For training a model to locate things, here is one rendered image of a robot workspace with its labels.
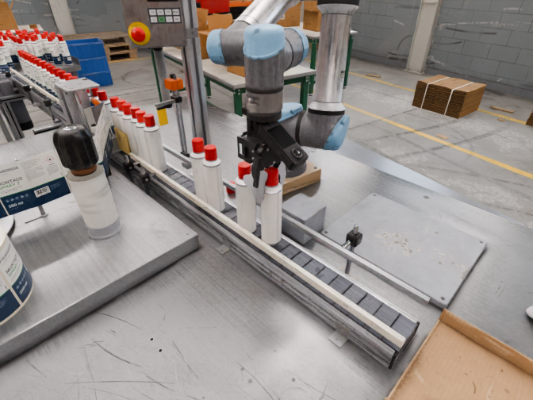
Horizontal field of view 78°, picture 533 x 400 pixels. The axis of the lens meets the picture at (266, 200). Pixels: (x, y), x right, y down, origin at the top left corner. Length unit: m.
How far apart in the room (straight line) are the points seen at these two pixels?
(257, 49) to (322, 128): 0.47
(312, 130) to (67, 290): 0.78
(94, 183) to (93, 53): 5.03
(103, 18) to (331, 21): 7.87
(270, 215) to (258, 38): 0.38
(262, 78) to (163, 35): 0.52
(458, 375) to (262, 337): 0.39
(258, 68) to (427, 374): 0.66
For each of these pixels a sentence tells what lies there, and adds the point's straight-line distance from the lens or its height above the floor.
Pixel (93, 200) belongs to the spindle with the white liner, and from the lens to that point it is 0.92.
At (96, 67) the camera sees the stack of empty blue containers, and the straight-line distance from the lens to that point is 5.90.
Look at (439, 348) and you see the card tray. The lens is 0.82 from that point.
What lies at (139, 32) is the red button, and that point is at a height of 1.33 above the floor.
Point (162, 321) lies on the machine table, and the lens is 0.81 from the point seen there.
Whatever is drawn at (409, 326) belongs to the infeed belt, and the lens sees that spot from 0.77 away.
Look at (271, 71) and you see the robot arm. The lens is 0.64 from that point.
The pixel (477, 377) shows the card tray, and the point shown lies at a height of 0.83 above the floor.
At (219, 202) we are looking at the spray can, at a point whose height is 0.92.
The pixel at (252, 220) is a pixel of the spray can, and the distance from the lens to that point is 0.88.
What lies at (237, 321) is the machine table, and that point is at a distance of 0.78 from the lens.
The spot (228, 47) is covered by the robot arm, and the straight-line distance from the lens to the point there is 0.78.
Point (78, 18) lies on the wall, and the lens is 8.65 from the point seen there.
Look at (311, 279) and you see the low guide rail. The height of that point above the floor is 0.91.
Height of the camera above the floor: 1.47
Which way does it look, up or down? 35 degrees down
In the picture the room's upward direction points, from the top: straight up
